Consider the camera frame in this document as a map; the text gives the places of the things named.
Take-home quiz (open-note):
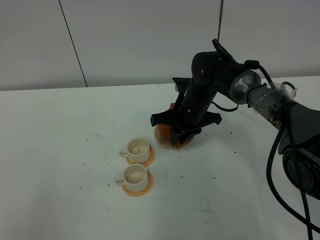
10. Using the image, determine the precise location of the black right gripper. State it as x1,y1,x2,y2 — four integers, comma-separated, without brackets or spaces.
150,51,247,144

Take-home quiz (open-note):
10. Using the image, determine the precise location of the brown clay teapot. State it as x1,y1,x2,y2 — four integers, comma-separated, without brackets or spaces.
150,113,194,150

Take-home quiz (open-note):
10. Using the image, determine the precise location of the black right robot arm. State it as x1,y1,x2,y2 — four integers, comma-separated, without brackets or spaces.
150,51,320,199

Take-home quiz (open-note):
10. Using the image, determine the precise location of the beige round teapot saucer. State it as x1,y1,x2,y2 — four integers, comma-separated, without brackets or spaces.
153,126,195,150

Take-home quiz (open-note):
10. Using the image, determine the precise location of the orange coaster far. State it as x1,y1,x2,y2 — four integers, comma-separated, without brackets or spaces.
125,146,156,167

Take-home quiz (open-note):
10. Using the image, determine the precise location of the orange coaster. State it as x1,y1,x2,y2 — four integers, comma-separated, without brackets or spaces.
125,146,156,167
121,170,154,197

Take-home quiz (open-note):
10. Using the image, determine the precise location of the white teacup far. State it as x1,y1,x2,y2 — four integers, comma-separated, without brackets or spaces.
119,137,151,164

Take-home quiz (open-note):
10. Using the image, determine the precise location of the white teacup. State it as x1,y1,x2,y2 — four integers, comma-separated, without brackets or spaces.
119,137,151,164
115,163,149,193

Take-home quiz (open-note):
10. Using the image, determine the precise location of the orange coaster near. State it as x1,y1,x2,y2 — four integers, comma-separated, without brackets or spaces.
121,170,154,197

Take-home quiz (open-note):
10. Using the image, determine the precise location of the white teacup near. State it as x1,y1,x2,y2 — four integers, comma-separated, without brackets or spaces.
115,163,149,193

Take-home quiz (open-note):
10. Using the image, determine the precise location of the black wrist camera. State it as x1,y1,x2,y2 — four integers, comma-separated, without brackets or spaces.
172,77,192,94

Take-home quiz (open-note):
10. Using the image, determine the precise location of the black camera cable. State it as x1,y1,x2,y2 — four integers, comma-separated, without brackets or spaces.
211,59,315,240

